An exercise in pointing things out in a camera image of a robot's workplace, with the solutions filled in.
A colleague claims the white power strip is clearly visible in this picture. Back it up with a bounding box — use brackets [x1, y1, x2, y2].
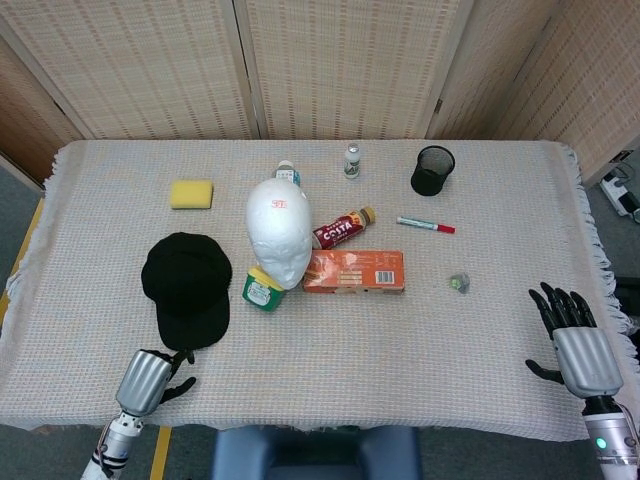
[598, 172, 640, 224]

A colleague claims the green jar yellow lid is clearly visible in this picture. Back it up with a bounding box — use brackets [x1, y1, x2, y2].
[241, 265, 287, 313]

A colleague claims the orange cardboard box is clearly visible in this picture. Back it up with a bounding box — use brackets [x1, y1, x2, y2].
[302, 249, 406, 295]

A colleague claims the white foam mannequin head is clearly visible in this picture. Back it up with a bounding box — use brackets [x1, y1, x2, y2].
[244, 178, 314, 291]

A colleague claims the Costa coffee bottle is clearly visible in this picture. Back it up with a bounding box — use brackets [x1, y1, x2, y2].
[312, 205, 378, 251]

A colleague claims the small white drink bottle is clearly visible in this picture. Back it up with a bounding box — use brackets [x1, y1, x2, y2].
[343, 142, 363, 181]

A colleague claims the white woven tablecloth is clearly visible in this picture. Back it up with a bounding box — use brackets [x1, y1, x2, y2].
[0, 138, 632, 444]

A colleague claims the yellow sponge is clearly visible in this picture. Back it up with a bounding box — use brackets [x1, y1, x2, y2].
[169, 179, 215, 211]

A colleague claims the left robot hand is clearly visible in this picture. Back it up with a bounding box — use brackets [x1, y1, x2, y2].
[115, 348, 197, 418]

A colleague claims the black mesh pen holder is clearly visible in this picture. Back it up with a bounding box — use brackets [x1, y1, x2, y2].
[410, 145, 457, 197]

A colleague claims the wicker folding screen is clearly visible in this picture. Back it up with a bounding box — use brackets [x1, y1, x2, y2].
[0, 0, 640, 189]

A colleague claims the red capped marker pen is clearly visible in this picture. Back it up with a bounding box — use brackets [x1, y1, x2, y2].
[396, 215, 457, 235]

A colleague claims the clear water bottle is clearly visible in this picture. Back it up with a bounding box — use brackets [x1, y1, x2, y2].
[270, 159, 304, 188]

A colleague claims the black baseball cap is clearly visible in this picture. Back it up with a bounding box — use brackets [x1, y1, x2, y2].
[140, 231, 234, 351]

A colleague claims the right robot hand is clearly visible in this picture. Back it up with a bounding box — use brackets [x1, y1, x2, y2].
[524, 281, 625, 400]

